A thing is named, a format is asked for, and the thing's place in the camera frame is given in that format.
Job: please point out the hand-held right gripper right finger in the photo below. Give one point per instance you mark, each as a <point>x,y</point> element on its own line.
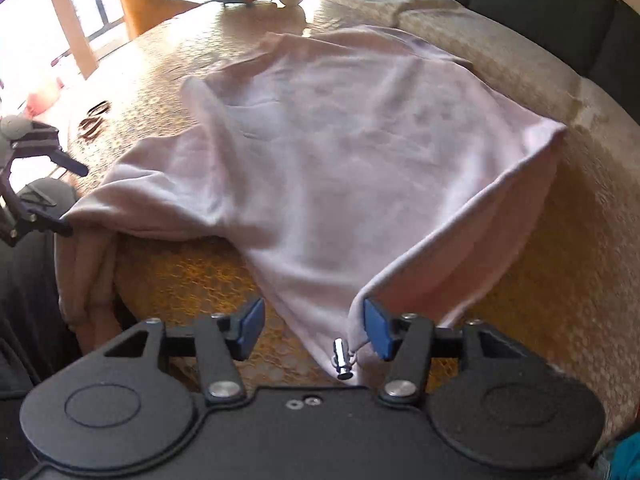
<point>377,327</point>

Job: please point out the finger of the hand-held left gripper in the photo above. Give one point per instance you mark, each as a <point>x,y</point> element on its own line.
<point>35,215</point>
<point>40,142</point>

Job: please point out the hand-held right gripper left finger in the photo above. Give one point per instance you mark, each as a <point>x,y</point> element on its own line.
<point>252,325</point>

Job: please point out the white printed t-shirt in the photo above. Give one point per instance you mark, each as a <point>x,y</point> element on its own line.
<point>350,160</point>

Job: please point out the pink object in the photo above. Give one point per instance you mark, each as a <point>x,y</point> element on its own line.
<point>42,97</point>

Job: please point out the eyeglasses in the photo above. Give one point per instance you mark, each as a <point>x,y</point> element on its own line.
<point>95,120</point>

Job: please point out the glass balcony door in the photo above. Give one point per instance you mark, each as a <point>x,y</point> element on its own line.
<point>25,0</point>

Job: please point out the teal blue cloth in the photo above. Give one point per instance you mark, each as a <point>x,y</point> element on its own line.
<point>622,460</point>

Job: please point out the beige lace sofa cover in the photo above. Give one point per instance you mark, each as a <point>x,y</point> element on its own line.
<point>440,15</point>

